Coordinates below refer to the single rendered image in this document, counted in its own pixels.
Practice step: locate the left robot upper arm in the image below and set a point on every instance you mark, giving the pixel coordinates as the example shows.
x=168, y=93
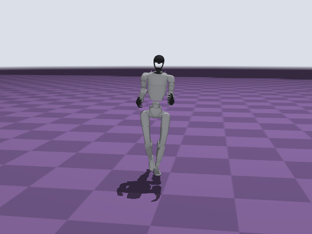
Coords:
x=171, y=84

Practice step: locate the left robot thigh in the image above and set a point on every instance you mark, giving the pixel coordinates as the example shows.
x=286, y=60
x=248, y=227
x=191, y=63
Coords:
x=165, y=123

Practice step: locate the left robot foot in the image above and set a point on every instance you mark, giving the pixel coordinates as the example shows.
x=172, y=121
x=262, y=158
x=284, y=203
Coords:
x=156, y=171

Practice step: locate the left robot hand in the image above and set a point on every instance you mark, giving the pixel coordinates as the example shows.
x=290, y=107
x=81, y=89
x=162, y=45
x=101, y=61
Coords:
x=171, y=100

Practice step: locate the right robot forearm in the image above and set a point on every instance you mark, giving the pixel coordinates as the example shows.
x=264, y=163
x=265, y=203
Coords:
x=142, y=96

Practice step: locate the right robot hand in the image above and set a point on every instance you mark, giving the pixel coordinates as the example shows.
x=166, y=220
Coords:
x=138, y=102

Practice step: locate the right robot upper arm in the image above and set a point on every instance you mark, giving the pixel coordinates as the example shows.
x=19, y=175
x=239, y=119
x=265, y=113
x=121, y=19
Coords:
x=144, y=78

